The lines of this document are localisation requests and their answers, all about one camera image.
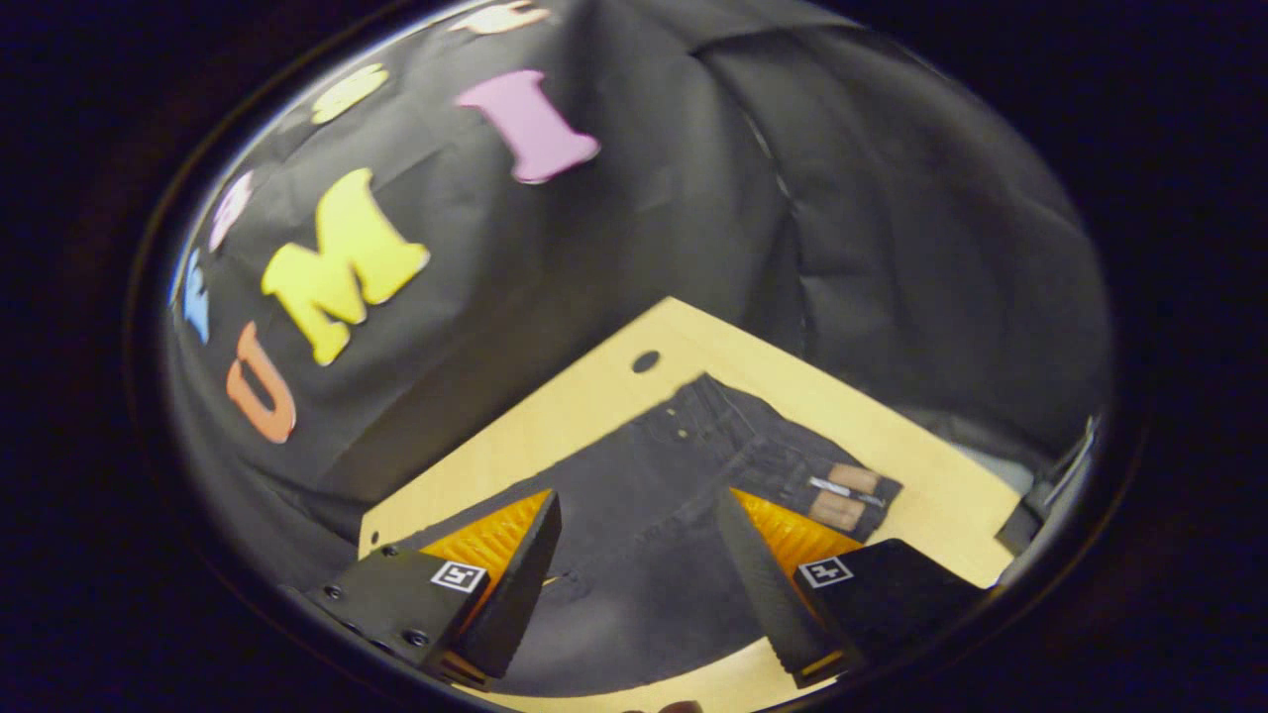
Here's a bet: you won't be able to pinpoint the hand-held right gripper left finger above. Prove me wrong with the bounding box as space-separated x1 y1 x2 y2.
297 489 564 692

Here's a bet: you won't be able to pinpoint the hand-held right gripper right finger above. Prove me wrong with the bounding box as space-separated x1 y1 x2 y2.
713 485 992 690

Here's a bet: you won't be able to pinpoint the black jeans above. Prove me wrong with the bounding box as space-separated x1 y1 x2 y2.
396 373 904 699

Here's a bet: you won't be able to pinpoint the black backdrop cloth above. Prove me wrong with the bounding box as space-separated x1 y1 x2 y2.
163 0 1115 595

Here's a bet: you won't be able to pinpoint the dark metal frame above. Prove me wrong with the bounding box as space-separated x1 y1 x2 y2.
996 414 1103 558

